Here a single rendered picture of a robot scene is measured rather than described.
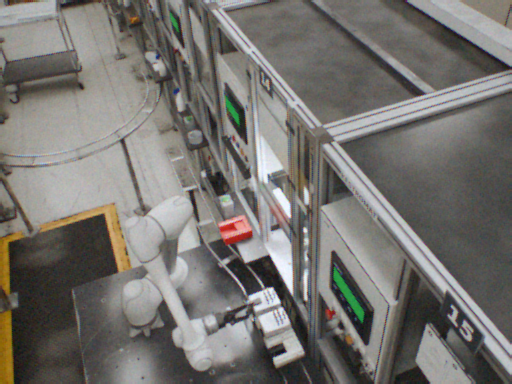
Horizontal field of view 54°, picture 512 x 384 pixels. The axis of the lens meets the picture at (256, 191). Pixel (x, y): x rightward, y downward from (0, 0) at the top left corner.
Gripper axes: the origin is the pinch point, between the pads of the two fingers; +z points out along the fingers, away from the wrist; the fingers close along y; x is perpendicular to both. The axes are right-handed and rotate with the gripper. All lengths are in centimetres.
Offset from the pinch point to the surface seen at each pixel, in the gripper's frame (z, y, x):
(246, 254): 7.8, -1.4, 32.1
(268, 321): 2.1, 0.8, -11.2
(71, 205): -94, -87, 221
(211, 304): -18.1, -23.0, 26.2
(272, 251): 21.0, -2.2, 28.1
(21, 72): -113, -61, 435
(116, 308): -66, -20, 46
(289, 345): 6.5, -3.4, -24.3
